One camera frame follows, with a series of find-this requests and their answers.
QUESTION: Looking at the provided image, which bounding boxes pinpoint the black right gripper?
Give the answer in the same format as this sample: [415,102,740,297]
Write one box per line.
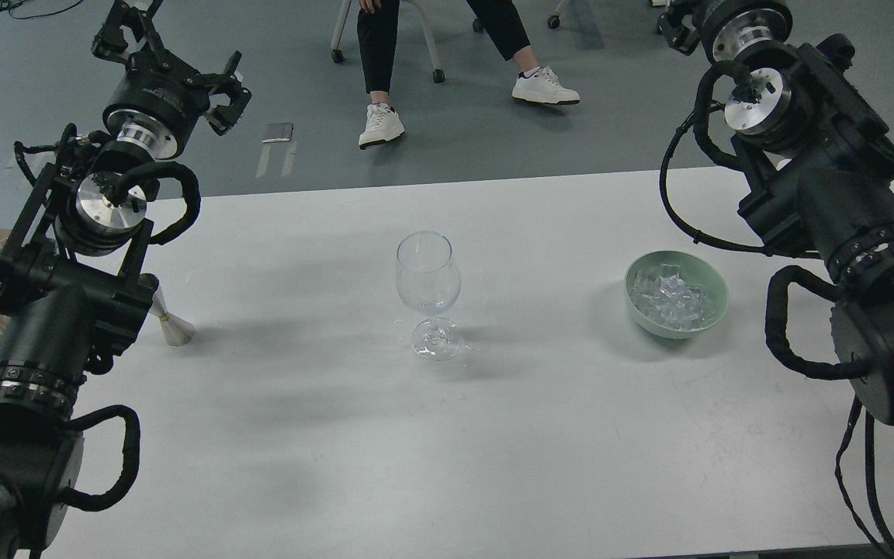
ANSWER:
[656,1,792,63]

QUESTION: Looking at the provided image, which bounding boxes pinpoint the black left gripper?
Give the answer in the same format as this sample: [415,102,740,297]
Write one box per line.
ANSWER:
[92,1,252,159]

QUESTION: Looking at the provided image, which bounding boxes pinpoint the steel cocktail jigger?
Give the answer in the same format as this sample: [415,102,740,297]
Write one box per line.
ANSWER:
[148,286,196,347]

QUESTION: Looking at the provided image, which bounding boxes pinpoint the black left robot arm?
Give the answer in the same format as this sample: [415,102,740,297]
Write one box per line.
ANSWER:
[0,1,251,558]

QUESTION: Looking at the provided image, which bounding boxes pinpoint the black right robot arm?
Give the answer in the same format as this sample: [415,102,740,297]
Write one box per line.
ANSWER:
[657,1,894,558]

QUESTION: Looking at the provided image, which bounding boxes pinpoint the pile of ice cubes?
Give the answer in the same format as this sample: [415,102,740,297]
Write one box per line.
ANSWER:
[628,264,720,332]

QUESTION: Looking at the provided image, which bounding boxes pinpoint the clear wine glass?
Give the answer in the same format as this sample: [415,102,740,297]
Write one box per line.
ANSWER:
[395,231,463,361]

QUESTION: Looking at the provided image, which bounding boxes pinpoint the grey floor tape patch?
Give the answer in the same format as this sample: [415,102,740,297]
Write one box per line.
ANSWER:
[260,123,294,144]

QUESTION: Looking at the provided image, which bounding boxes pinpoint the white rolling chair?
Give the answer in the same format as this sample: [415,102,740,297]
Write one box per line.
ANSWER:
[329,1,446,85]

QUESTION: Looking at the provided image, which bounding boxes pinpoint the seated person legs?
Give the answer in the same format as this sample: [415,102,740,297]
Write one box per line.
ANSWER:
[355,0,581,151]

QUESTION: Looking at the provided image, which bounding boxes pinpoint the green bowl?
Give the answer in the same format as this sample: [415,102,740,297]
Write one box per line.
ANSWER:
[623,250,729,341]

